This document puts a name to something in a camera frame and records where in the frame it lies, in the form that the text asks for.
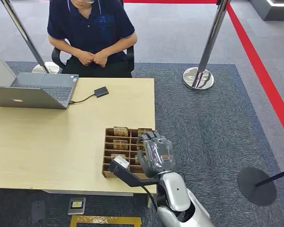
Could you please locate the silver floor socket box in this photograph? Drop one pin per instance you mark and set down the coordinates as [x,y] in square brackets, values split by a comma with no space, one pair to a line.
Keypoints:
[77,205]

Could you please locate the wooden slotted card holder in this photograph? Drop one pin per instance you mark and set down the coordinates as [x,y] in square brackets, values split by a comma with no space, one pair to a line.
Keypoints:
[105,156]

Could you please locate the brown patterned card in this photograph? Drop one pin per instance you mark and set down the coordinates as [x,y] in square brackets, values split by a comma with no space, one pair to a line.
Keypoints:
[143,131]
[120,144]
[120,131]
[137,160]
[117,156]

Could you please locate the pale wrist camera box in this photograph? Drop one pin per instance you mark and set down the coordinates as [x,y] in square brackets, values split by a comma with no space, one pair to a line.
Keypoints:
[121,162]

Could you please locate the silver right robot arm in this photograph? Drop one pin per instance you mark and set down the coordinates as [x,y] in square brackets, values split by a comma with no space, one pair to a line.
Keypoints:
[177,191]

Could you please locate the person's hand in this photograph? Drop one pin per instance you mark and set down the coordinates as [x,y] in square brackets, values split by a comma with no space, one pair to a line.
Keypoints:
[101,59]
[85,58]

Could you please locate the dark floor plate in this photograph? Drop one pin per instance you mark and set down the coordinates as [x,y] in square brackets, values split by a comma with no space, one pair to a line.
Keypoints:
[38,212]

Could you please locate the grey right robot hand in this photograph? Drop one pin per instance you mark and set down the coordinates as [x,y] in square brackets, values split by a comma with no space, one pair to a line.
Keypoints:
[157,155]

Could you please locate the grey laptop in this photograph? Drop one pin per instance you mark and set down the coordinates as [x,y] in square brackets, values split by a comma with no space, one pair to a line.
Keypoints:
[50,91]

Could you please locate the yellow floor tape frame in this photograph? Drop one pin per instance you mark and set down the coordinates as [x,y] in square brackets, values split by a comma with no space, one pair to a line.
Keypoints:
[104,219]

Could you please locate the black external drive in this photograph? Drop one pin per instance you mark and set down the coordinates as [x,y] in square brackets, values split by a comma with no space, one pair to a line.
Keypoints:
[101,91]

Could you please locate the grey raised platform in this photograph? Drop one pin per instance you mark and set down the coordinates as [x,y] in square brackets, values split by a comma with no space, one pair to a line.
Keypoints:
[270,11]

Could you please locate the chrome stanchion post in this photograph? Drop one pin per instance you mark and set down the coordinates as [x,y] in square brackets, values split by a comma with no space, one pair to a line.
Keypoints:
[210,40]
[25,36]

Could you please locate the black stanchion post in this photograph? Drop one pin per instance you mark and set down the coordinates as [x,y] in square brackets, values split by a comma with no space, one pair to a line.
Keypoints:
[255,188]

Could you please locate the person's left hand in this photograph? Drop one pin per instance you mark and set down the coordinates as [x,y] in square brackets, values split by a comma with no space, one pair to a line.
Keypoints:
[101,59]

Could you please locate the person's right forearm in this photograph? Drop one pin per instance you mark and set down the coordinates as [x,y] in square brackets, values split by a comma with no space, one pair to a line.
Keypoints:
[63,45]

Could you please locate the person's right hand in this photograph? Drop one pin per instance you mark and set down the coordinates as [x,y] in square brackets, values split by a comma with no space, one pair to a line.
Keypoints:
[85,58]

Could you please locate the black office chair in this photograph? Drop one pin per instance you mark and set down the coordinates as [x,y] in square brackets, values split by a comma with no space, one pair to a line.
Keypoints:
[130,58]

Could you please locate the dark blue carpet rug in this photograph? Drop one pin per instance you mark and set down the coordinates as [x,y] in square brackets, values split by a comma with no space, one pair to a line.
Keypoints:
[203,125]

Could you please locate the red barrier belt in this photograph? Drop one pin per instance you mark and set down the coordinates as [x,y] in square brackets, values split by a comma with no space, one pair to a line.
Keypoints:
[262,75]

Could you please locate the person's left forearm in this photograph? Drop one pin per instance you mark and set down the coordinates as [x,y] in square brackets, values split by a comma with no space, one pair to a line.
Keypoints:
[120,45]

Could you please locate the person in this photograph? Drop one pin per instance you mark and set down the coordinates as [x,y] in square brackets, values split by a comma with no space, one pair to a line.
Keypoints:
[92,28]

